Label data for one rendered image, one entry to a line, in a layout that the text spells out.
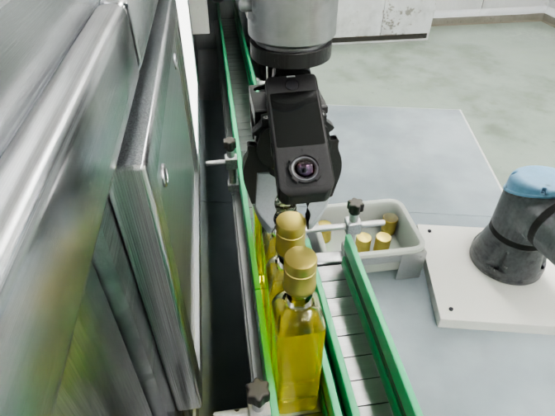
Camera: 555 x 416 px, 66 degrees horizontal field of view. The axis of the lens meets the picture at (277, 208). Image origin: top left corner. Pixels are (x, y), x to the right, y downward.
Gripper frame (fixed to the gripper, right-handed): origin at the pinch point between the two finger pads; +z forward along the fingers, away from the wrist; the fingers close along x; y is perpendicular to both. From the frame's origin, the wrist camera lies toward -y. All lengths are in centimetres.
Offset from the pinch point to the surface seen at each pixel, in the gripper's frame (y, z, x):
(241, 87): 99, 27, -1
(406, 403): -12.5, 20.1, -12.8
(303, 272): -7.5, -0.4, 0.0
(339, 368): -7.4, 19.0, -5.4
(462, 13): 425, 105, -261
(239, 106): 85, 27, 1
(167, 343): -11.0, 3.4, 13.7
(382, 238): 30, 34, -26
